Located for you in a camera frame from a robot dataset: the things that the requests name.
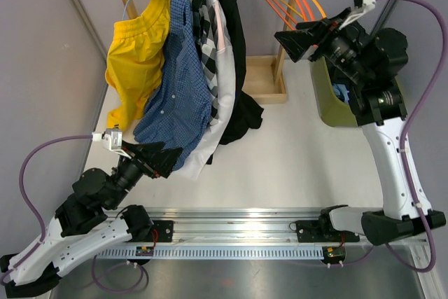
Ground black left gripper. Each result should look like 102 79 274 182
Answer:
106 140 184 209

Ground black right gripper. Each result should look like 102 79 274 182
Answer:
276 8 372 86

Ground light blue shirt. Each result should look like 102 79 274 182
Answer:
332 83 349 104

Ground black garment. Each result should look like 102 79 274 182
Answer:
219 0 264 146

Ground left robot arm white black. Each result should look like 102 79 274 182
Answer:
1 134 182 298

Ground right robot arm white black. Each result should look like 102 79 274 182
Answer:
274 8 447 246

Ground blue checked shirt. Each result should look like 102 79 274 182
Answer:
134 0 211 170

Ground black white plaid shirt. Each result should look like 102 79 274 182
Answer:
190 0 219 125

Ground wooden clothes rack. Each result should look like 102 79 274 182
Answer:
122 0 312 104

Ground olive green plastic bin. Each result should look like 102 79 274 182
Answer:
311 57 403 128

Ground yellow shorts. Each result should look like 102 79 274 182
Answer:
105 0 170 131

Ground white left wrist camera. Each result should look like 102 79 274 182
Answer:
92 128 131 158

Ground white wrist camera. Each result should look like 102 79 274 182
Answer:
92 128 131 158
339 0 376 30

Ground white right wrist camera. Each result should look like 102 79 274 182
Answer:
339 0 376 30

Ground aluminium mounting rail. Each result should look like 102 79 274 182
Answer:
94 207 430 261

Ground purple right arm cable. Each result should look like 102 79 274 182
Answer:
374 0 444 272

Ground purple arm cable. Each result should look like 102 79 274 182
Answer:
0 134 97 286
374 0 444 272

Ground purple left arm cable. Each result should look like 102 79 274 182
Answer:
0 134 97 286

